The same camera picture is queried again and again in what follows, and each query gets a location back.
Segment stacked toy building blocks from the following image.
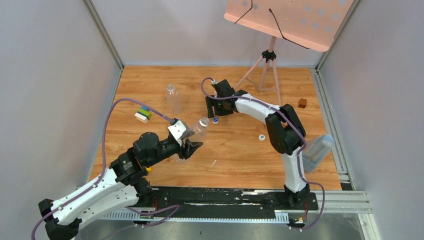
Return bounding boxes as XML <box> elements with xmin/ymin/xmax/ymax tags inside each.
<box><xmin>134</xmin><ymin>106</ymin><xmax>152</xmax><ymax>123</ymax></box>

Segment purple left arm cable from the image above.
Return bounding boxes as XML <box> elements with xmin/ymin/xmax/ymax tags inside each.
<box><xmin>30</xmin><ymin>97</ymin><xmax>181</xmax><ymax>240</ymax></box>

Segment small brown cube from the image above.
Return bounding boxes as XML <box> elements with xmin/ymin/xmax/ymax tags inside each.
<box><xmin>298</xmin><ymin>98</ymin><xmax>308</xmax><ymax>109</ymax></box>

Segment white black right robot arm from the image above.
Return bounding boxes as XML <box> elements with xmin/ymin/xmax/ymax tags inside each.
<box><xmin>204</xmin><ymin>77</ymin><xmax>310</xmax><ymax>209</ymax></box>

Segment pink music stand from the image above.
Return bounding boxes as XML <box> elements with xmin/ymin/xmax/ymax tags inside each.
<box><xmin>223</xmin><ymin>0</ymin><xmax>354</xmax><ymax>104</ymax></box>

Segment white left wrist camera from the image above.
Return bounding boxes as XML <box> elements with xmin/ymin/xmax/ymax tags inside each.
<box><xmin>167</xmin><ymin>118</ymin><xmax>191</xmax><ymax>146</ymax></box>

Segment clear bottle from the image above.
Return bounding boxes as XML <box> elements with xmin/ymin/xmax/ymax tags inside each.
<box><xmin>173</xmin><ymin>116</ymin><xmax>210</xmax><ymax>165</ymax></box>
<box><xmin>166</xmin><ymin>84</ymin><xmax>183</xmax><ymax>115</ymax></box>

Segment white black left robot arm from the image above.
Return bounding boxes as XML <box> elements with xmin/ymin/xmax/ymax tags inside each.
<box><xmin>38</xmin><ymin>132</ymin><xmax>203</xmax><ymax>240</ymax></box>

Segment black metal base rail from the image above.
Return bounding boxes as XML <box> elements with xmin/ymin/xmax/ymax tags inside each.
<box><xmin>67</xmin><ymin>185</ymin><xmax>372</xmax><ymax>224</ymax></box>

